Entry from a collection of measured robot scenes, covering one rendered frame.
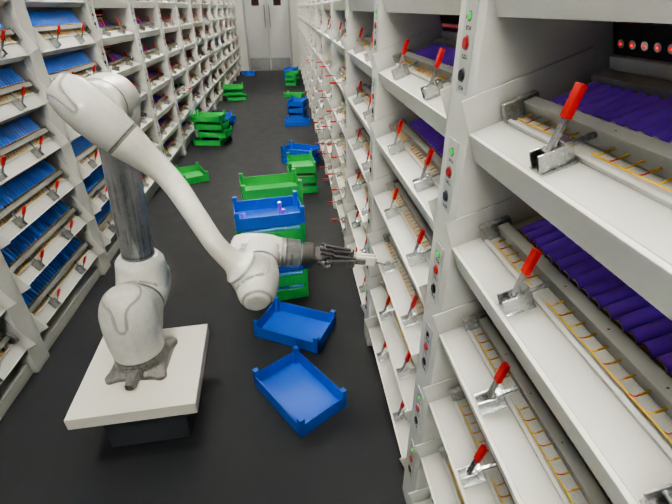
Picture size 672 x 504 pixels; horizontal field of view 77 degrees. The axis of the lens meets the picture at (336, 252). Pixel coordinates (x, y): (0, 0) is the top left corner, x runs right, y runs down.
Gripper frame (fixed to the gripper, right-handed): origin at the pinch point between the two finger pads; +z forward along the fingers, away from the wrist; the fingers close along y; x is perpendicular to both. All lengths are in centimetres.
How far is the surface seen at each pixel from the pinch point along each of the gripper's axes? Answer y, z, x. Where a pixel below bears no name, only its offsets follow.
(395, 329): 7.6, 13.3, -21.3
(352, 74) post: -88, 1, 44
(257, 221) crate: -53, -35, -16
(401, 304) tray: 18.4, 8.3, -3.3
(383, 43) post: -18, -3, 60
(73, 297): -61, -118, -69
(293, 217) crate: -55, -20, -14
